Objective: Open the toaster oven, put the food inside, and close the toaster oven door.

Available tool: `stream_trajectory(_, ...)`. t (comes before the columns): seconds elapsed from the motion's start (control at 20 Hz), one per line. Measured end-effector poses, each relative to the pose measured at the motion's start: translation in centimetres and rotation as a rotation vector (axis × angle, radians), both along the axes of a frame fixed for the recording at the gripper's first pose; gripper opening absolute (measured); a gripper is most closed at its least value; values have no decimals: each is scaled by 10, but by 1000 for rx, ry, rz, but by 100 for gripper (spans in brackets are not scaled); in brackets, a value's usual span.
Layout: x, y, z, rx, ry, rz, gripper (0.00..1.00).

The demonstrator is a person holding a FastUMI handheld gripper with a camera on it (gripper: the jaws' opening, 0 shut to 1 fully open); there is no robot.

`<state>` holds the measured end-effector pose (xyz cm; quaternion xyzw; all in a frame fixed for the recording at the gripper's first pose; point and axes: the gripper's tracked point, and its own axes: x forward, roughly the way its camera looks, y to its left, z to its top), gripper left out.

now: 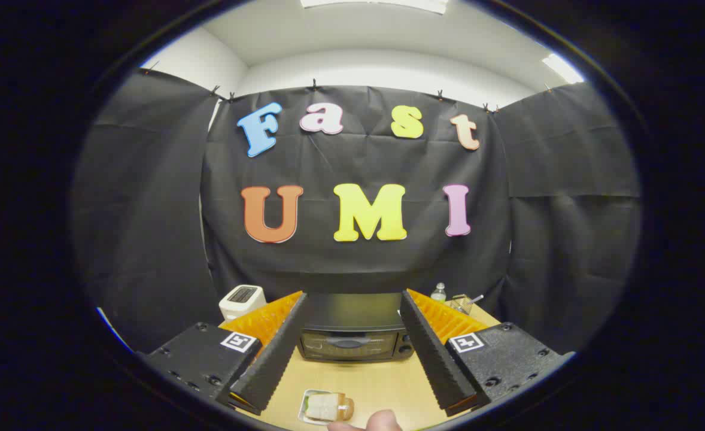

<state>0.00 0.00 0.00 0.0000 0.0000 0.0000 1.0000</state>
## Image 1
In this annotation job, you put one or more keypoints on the green label drink bottle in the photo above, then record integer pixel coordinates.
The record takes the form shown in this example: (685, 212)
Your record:
(438, 293)

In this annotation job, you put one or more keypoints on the ceiling light panel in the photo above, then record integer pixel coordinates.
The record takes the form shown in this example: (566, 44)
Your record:
(376, 3)
(562, 67)

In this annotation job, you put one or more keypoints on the toasted sandwich with lettuce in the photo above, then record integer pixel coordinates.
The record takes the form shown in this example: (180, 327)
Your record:
(328, 407)

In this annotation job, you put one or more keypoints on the white pop-up toaster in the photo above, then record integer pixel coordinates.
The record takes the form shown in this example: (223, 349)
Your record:
(240, 302)

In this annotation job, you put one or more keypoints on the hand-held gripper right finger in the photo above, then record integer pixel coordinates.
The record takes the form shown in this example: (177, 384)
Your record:
(430, 353)

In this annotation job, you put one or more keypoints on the black toaster oven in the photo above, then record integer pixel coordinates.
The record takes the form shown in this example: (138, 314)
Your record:
(352, 317)

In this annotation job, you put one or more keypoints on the black backdrop cloth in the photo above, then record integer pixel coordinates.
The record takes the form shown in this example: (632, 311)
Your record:
(358, 263)

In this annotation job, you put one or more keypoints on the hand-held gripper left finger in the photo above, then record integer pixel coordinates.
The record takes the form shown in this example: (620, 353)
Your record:
(277, 350)

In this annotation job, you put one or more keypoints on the white rectangular plastic tray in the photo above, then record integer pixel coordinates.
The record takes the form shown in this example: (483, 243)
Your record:
(303, 412)

